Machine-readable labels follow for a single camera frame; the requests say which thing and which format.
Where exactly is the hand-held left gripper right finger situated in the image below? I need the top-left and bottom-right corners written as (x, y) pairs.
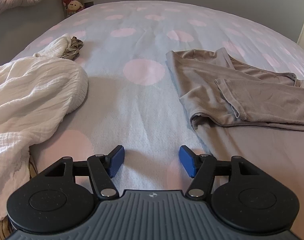
top-left (179, 145), bottom-right (265, 200)

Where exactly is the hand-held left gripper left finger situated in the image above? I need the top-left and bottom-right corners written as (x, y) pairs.
top-left (40, 145), bottom-right (125, 200)

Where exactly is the taupe shirt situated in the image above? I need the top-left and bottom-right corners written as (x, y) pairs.
top-left (166, 47), bottom-right (304, 205)

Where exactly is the white crinkled garment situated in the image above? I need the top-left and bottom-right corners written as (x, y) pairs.
top-left (0, 33), bottom-right (89, 221)

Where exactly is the bed with pink dotted sheet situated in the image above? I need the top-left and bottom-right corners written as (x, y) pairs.
top-left (0, 0), bottom-right (304, 205)

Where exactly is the small olive striped cloth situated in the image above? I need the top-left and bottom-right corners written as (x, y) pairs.
top-left (63, 36), bottom-right (84, 61)

